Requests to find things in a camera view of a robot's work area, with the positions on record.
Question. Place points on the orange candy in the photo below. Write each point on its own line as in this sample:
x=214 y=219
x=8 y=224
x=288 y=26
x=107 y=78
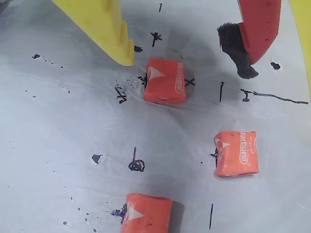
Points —
x=162 y=82
x=145 y=216
x=233 y=155

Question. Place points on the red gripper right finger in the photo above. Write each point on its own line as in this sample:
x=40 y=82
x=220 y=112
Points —
x=260 y=29

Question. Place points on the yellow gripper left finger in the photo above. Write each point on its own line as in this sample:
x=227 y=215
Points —
x=97 y=21

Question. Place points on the white plastic table cover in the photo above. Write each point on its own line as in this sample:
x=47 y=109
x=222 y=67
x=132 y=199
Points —
x=60 y=121

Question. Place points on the yellow three-compartment box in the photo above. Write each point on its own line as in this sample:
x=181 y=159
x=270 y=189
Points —
x=305 y=29

